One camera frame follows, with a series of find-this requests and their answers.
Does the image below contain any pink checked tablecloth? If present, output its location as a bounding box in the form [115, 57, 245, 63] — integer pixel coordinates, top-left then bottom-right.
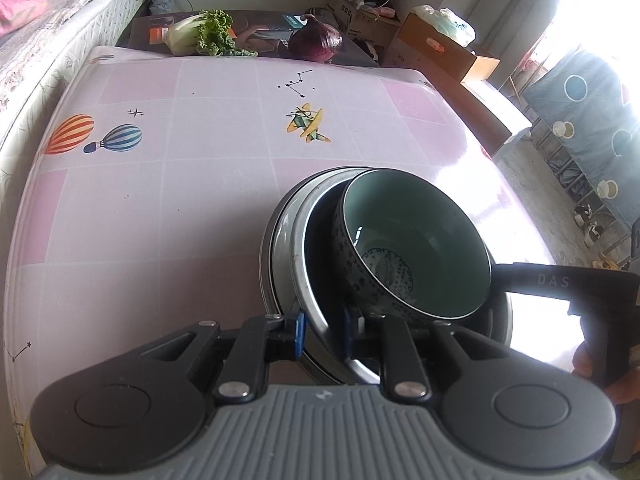
[2, 45, 576, 461]

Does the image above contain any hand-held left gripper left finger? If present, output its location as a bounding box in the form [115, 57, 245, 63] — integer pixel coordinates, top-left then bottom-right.
[135, 311, 307, 406]

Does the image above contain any brown cardboard box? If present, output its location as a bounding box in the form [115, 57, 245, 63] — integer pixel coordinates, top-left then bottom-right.
[382, 12, 501, 83]

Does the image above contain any purple onion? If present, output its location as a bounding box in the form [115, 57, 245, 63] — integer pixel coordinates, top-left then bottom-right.
[289, 14, 344, 62]

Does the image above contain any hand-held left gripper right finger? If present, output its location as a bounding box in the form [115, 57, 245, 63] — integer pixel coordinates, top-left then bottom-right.
[341, 310, 506, 403]

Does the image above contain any open cardboard box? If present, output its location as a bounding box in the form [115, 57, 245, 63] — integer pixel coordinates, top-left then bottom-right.
[317, 0, 403, 51]

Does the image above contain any napa cabbage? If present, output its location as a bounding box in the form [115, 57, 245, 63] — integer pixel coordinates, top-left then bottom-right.
[164, 9, 258, 58]

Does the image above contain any white plastic bag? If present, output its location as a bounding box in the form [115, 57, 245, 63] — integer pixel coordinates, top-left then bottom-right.
[412, 4, 477, 47]

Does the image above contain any person's right hand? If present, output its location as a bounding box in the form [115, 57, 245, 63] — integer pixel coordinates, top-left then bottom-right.
[571, 340, 640, 407]

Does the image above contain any teal ceramic bowl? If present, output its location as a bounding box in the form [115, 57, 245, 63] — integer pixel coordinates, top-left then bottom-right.
[331, 168, 494, 322]

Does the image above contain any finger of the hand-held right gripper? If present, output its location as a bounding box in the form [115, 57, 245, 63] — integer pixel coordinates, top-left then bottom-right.
[492, 263, 531, 295]

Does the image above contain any white quilted mattress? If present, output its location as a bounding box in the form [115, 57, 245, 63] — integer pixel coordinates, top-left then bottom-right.
[0, 0, 153, 161]

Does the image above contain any blue hanging cloth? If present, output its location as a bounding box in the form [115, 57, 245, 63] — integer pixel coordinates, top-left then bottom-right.
[525, 50, 640, 231]

